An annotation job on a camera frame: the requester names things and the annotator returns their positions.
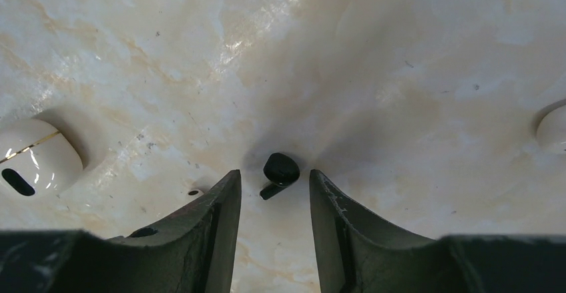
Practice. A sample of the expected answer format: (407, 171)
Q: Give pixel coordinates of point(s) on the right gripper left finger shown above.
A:
(190, 250)

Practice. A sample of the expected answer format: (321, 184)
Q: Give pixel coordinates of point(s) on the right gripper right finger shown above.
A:
(358, 251)

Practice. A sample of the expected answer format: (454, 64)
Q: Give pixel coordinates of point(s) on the black earbud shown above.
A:
(281, 171)

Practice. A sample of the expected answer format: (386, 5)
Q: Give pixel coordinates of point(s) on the white earbud charging case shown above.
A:
(37, 161)

